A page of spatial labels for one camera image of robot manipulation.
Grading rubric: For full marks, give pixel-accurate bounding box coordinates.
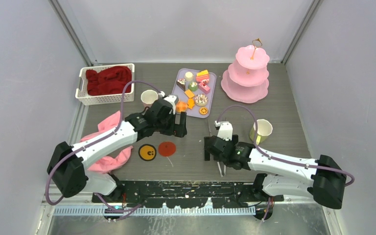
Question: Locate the round orange lattice cookie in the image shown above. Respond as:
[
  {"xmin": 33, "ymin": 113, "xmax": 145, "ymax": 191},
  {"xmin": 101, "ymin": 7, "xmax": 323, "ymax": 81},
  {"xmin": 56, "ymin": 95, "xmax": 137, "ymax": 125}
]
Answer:
[{"xmin": 199, "ymin": 107, "xmax": 209, "ymax": 115}]

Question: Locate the sprinkled donut cake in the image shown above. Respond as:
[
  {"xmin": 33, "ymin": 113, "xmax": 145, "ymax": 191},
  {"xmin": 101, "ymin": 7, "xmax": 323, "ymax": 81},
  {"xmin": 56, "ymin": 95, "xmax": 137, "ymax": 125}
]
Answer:
[{"xmin": 193, "ymin": 94, "xmax": 209, "ymax": 107}]

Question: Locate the pink square cake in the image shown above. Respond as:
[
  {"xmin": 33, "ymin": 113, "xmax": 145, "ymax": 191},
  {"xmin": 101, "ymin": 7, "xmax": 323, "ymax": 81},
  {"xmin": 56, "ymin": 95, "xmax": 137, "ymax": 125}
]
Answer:
[{"xmin": 198, "ymin": 82, "xmax": 211, "ymax": 94}]

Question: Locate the yellow pink layered cake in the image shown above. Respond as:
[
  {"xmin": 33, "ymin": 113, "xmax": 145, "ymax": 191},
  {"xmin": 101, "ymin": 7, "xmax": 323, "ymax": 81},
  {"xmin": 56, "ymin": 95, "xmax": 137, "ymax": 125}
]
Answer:
[{"xmin": 196, "ymin": 70, "xmax": 210, "ymax": 84}]

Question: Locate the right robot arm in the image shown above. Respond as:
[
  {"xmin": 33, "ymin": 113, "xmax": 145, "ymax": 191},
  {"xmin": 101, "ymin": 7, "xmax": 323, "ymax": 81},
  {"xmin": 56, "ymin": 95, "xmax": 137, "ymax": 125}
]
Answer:
[{"xmin": 204, "ymin": 135, "xmax": 347, "ymax": 210}]

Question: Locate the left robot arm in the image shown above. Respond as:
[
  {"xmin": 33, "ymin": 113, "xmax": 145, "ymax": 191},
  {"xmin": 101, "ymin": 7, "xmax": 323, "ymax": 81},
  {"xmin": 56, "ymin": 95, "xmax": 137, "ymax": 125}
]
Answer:
[{"xmin": 47, "ymin": 95, "xmax": 187, "ymax": 202}]

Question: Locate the pink mug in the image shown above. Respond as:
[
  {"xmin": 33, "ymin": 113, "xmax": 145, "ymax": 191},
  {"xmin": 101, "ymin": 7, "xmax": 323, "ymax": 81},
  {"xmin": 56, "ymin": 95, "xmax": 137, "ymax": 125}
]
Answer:
[{"xmin": 141, "ymin": 90, "xmax": 159, "ymax": 107}]

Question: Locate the red tomato coaster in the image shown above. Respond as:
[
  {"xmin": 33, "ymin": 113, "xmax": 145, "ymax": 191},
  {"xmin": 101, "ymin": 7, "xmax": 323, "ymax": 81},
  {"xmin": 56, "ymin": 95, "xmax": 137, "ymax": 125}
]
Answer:
[{"xmin": 158, "ymin": 141, "xmax": 176, "ymax": 157}]

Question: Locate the orange round bun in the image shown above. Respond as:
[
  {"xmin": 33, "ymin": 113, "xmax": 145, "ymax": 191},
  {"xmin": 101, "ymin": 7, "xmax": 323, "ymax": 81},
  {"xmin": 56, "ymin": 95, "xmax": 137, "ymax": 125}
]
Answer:
[{"xmin": 175, "ymin": 101, "xmax": 188, "ymax": 113}]

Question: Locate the orange fish-shaped pastry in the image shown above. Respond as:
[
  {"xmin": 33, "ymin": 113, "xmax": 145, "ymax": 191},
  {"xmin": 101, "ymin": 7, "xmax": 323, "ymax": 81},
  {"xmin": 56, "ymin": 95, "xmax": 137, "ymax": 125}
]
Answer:
[{"xmin": 187, "ymin": 98, "xmax": 195, "ymax": 110}]

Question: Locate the orange square biscuit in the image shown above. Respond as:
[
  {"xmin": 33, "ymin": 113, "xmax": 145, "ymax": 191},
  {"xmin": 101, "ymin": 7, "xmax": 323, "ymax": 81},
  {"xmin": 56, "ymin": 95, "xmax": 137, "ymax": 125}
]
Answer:
[{"xmin": 184, "ymin": 90, "xmax": 195, "ymax": 99}]

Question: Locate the black yellow face coaster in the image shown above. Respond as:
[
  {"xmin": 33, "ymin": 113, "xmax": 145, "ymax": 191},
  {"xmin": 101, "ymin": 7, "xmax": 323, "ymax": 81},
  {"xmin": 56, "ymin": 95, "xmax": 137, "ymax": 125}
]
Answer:
[{"xmin": 138, "ymin": 144, "xmax": 157, "ymax": 161}]

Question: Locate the chocolate cake slice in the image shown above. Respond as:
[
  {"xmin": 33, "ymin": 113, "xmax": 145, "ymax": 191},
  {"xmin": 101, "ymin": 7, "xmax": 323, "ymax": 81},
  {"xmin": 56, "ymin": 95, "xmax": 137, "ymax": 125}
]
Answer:
[{"xmin": 176, "ymin": 78, "xmax": 186, "ymax": 92}]

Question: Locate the lavender serving tray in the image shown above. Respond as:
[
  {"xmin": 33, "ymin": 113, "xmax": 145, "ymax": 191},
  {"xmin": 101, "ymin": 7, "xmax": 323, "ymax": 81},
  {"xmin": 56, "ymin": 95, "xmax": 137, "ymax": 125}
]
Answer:
[{"xmin": 171, "ymin": 68, "xmax": 217, "ymax": 118}]

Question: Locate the green round cake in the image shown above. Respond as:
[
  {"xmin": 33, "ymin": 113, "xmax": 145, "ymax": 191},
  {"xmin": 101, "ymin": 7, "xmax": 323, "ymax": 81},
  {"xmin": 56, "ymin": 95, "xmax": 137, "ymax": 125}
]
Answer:
[{"xmin": 188, "ymin": 82, "xmax": 198, "ymax": 92}]

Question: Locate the cream cylinder cake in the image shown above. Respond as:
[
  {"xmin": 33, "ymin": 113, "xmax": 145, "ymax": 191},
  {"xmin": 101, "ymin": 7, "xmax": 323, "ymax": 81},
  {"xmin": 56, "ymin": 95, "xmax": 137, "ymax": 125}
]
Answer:
[{"xmin": 184, "ymin": 71, "xmax": 194, "ymax": 82}]

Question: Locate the yellow-green mug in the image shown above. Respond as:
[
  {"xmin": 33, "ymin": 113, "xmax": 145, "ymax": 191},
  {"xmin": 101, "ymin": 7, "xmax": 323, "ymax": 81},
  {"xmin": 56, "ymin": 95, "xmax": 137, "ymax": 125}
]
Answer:
[{"xmin": 249, "ymin": 119, "xmax": 273, "ymax": 145}]

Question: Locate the dark red towel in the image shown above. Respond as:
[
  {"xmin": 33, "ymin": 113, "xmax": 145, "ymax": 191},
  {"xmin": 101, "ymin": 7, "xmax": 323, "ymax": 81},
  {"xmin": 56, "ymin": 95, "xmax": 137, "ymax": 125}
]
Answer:
[{"xmin": 86, "ymin": 66, "xmax": 132, "ymax": 96}]

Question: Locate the pink cloth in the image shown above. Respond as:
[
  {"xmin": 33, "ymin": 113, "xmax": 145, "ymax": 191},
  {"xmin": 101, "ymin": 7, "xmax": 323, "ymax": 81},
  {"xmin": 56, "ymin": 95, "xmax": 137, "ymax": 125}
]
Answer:
[{"xmin": 79, "ymin": 110, "xmax": 134, "ymax": 174}]

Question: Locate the pink three-tier cake stand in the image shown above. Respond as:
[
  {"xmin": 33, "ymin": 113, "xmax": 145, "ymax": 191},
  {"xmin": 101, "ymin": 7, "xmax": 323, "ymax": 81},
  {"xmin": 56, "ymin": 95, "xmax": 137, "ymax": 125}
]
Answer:
[{"xmin": 221, "ymin": 38, "xmax": 270, "ymax": 104}]

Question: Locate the white plastic basket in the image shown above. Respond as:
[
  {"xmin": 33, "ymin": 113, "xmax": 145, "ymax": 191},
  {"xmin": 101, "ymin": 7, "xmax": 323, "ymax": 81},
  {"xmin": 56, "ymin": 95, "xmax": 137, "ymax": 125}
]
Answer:
[{"xmin": 75, "ymin": 63, "xmax": 135, "ymax": 106}]

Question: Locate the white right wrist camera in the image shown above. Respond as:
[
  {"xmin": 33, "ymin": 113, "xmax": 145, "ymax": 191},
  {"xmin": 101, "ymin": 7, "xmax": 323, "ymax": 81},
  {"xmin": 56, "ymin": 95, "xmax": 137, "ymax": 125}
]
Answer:
[{"xmin": 214, "ymin": 121, "xmax": 233, "ymax": 141}]

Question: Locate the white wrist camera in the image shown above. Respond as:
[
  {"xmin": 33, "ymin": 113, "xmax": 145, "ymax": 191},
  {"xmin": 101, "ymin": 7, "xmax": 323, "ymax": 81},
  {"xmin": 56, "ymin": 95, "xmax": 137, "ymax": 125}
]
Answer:
[
  {"xmin": 158, "ymin": 91, "xmax": 179, "ymax": 114},
  {"xmin": 214, "ymin": 121, "xmax": 233, "ymax": 141}
]

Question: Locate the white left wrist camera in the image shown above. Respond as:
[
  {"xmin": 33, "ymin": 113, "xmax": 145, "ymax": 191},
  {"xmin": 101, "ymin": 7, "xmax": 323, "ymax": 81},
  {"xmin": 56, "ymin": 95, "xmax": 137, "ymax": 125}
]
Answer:
[{"xmin": 158, "ymin": 91, "xmax": 179, "ymax": 114}]

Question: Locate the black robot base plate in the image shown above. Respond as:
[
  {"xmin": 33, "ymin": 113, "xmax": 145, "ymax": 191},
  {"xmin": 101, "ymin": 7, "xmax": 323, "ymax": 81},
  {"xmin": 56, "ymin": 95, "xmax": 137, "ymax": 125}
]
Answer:
[{"xmin": 103, "ymin": 181, "xmax": 267, "ymax": 209}]

